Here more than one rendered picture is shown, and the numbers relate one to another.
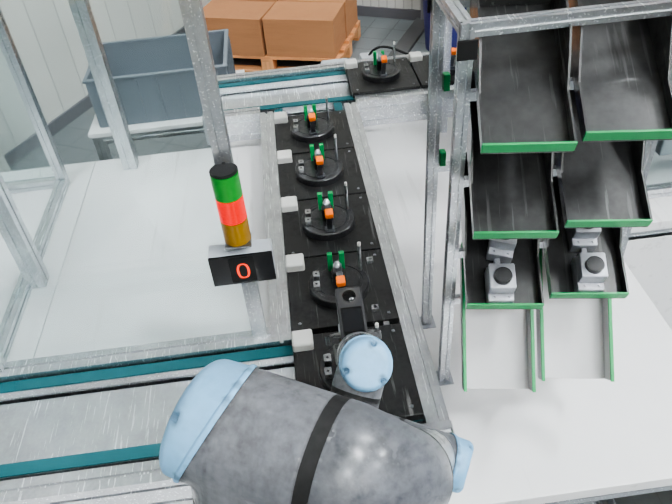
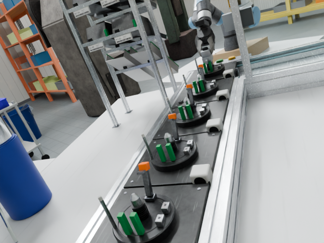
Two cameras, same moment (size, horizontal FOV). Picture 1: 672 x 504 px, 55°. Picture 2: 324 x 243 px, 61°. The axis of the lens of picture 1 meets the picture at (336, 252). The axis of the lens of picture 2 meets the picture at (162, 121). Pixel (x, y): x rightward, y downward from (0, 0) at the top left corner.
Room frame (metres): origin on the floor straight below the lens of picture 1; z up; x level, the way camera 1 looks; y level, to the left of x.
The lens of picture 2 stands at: (2.19, 0.36, 1.37)
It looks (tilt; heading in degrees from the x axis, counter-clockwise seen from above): 22 degrees down; 209
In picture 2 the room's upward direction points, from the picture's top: 20 degrees counter-clockwise
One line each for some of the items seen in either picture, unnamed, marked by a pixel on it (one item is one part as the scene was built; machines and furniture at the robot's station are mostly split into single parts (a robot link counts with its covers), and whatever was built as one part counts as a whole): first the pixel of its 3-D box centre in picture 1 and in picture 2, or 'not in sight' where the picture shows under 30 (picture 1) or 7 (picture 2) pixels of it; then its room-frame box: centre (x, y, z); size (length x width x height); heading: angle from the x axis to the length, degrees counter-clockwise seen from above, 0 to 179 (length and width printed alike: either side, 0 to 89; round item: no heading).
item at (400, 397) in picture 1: (353, 375); (211, 74); (0.84, -0.01, 0.96); 0.24 x 0.24 x 0.02; 3
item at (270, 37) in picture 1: (279, 27); not in sight; (4.73, 0.27, 0.20); 1.13 x 0.82 x 0.39; 68
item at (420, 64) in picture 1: (447, 55); not in sight; (2.21, -0.46, 1.01); 0.24 x 0.24 x 0.13; 3
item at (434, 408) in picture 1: (330, 245); (197, 129); (1.32, 0.01, 0.91); 1.24 x 0.33 x 0.10; 3
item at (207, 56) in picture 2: not in sight; (206, 55); (0.85, -0.01, 1.07); 0.08 x 0.04 x 0.07; 3
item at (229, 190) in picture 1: (226, 183); not in sight; (0.95, 0.18, 1.38); 0.05 x 0.05 x 0.05
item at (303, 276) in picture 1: (338, 274); (200, 83); (1.10, 0.00, 1.01); 0.24 x 0.24 x 0.13; 3
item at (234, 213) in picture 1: (231, 206); not in sight; (0.95, 0.18, 1.33); 0.05 x 0.05 x 0.05
